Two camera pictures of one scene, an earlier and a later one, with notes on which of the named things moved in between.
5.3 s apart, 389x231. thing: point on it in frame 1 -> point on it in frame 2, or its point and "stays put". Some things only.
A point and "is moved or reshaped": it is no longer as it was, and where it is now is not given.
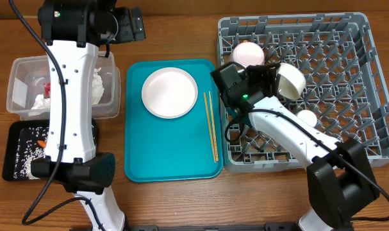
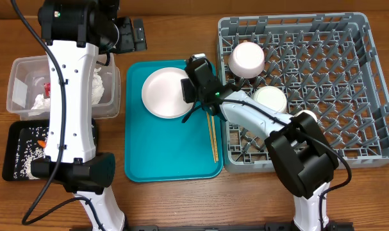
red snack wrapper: (47, 90) stays put
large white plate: (170, 92) stays put
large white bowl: (292, 81) is moved or reshaped
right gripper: (269, 76) -> (189, 88)
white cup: (308, 117) stays put
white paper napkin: (98, 90) stays put
